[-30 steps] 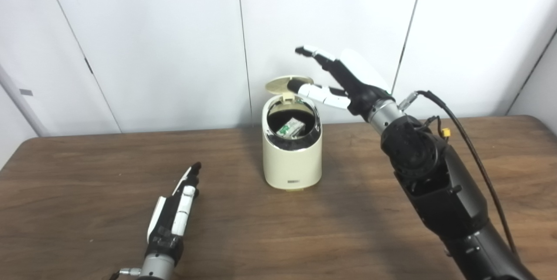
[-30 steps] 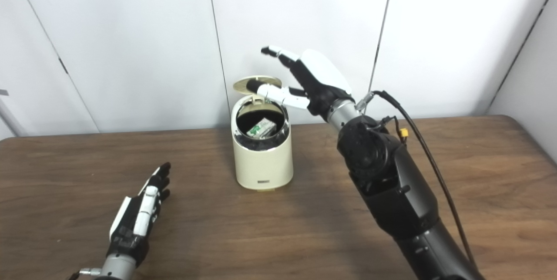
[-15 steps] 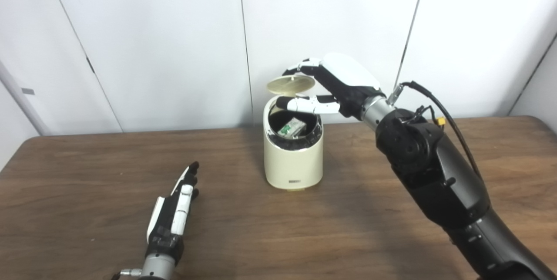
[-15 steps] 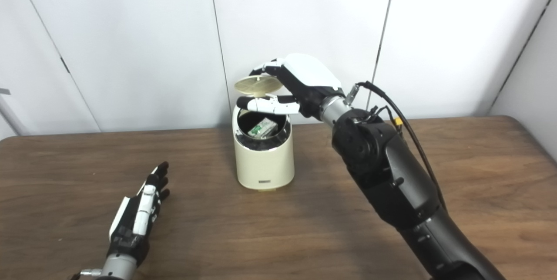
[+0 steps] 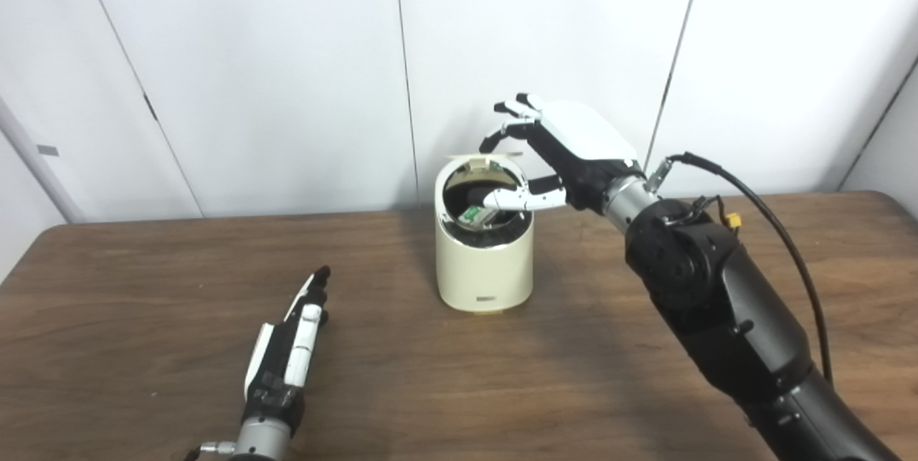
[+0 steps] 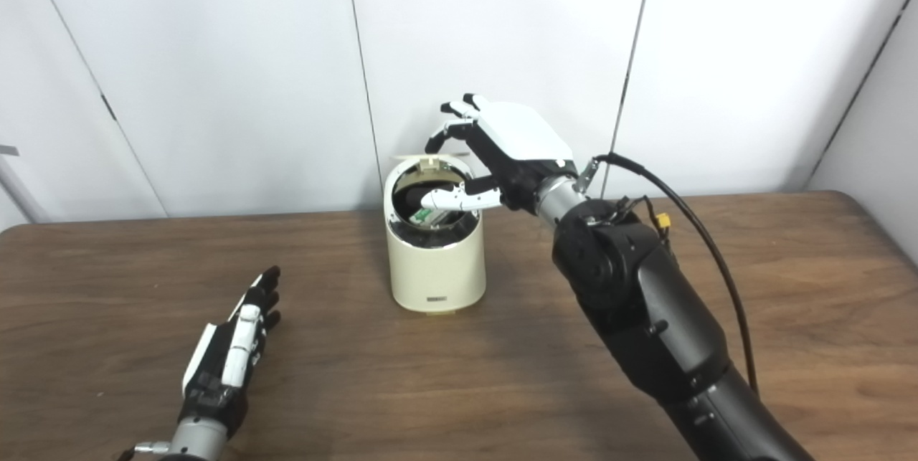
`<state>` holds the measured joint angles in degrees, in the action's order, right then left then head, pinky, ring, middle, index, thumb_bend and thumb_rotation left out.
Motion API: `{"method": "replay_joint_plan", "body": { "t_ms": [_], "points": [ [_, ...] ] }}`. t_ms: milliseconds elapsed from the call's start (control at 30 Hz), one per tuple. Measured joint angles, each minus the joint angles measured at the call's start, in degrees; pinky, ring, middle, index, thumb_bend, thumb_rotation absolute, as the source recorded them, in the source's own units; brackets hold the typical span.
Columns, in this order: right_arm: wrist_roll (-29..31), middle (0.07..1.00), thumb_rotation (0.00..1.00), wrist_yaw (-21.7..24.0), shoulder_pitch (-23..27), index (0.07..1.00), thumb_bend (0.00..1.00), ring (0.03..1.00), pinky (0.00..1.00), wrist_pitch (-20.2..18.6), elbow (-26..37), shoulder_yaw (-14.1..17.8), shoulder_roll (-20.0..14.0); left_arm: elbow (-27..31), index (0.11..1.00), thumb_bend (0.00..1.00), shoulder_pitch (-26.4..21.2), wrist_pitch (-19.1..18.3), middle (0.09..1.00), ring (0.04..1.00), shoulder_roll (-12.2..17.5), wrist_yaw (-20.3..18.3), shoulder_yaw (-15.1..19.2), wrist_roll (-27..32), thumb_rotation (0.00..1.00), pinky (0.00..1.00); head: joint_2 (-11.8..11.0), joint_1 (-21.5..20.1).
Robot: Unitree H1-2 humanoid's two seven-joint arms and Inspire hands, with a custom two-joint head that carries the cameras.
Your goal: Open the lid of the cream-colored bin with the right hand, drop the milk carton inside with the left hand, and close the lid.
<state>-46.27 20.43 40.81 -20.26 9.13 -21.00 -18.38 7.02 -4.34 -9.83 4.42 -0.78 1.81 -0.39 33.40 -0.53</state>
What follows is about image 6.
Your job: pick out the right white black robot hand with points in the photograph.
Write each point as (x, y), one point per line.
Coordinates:
(523, 138)

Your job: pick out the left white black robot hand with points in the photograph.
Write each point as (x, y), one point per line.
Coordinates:
(215, 368)

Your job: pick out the round cream bin lid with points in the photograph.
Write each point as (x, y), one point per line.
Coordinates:
(423, 157)

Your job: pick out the green white milk carton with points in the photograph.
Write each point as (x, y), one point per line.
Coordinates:
(424, 216)

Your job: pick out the black bin liner bag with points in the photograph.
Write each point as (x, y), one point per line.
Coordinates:
(409, 199)

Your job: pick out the cream-colored bin body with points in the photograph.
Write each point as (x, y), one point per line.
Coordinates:
(437, 271)

